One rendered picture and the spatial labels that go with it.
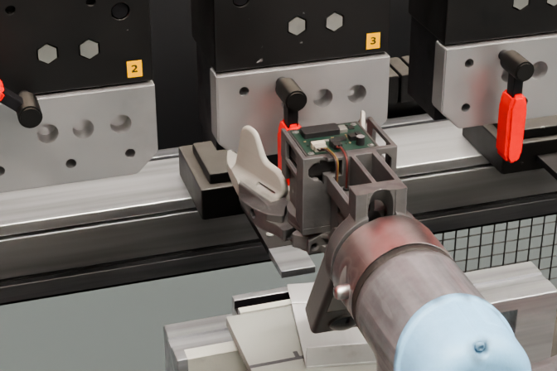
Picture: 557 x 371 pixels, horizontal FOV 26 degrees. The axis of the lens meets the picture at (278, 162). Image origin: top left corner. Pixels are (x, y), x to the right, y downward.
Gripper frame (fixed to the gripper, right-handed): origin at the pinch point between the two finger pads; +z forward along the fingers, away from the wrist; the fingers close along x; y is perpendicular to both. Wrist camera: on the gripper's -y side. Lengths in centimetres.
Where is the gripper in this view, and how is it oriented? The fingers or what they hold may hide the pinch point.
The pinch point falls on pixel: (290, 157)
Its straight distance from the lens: 99.1
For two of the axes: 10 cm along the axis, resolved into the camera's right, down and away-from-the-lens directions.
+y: 0.0, -8.9, -4.6
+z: -3.0, -4.4, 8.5
